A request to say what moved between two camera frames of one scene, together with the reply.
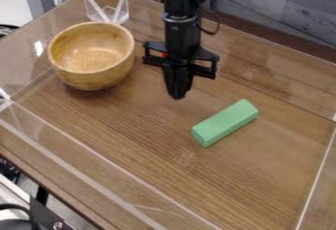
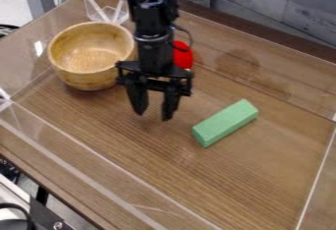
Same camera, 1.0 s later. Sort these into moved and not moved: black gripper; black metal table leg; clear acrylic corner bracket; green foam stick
Moved: black gripper
Not moved: green foam stick; black metal table leg; clear acrylic corner bracket
